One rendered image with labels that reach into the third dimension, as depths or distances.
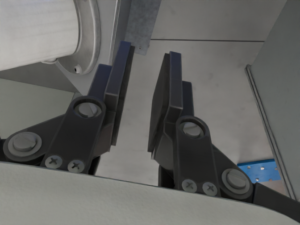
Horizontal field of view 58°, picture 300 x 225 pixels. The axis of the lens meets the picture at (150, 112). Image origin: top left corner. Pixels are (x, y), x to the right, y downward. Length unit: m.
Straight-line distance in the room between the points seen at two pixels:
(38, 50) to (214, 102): 1.72
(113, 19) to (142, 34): 0.31
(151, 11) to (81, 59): 0.26
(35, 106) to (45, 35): 1.60
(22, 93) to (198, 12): 1.29
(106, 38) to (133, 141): 2.00
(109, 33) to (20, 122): 1.56
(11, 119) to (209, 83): 1.31
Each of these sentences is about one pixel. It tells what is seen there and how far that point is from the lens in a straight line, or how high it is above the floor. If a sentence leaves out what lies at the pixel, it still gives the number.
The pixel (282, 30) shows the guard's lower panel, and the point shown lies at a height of 0.17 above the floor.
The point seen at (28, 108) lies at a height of 0.25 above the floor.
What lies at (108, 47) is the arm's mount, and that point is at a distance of 0.38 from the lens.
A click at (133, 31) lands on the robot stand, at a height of 0.93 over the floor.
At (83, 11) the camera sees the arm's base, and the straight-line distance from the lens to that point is 0.40.
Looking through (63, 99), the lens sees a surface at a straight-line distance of 2.02.
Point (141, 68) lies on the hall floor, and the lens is 1.84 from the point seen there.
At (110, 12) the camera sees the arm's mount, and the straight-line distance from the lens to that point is 0.37.
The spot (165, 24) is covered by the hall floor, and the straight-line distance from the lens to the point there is 1.68.
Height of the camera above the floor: 1.52
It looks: 47 degrees down
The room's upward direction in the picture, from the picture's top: 174 degrees counter-clockwise
